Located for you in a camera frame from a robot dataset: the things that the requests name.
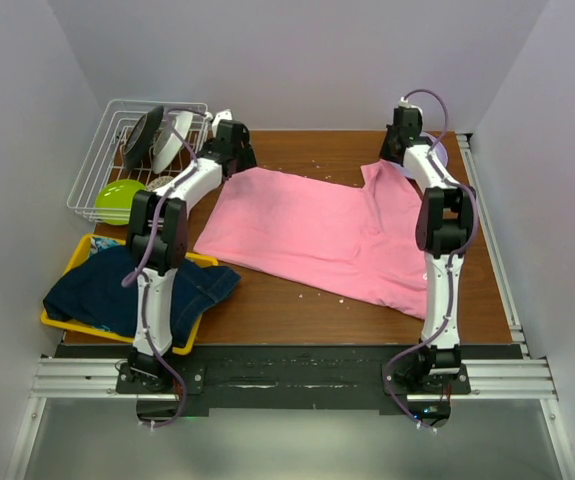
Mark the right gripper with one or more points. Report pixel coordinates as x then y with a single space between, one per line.
385 152

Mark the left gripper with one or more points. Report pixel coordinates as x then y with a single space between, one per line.
246 156

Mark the pink t-shirt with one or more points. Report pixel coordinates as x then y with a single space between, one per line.
357 242

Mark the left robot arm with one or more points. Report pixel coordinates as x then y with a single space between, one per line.
158 236

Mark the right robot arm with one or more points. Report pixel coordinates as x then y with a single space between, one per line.
446 226

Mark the lilac plastic plate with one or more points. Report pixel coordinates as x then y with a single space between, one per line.
440 152

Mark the white plate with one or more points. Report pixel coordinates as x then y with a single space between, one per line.
168 143

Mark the patterned ceramic cup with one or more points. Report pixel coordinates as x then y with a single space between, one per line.
158 182

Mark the green plastic bowl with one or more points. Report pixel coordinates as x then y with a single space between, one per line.
113 203

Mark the blue patterned cloth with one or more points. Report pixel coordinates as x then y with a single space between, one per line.
99 244

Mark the dark blue denim jeans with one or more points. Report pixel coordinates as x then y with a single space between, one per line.
92 294

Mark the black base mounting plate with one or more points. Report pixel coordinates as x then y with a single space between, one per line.
354 377

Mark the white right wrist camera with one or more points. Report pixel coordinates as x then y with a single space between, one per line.
406 104

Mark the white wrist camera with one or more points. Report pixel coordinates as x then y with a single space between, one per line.
406 104
218 118

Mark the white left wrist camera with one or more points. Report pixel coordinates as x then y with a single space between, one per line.
218 118

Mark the white wire dish rack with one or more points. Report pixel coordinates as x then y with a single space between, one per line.
103 163

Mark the aluminium frame rail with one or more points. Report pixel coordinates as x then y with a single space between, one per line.
87 378

